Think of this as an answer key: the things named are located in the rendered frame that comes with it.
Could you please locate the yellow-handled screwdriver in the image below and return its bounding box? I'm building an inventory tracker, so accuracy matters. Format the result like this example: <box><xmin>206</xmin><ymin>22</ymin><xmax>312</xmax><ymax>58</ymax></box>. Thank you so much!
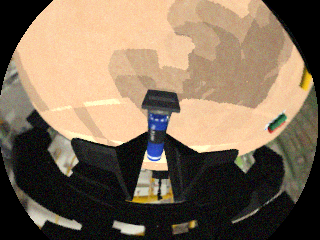
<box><xmin>300</xmin><ymin>65</ymin><xmax>312</xmax><ymax>89</ymax></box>

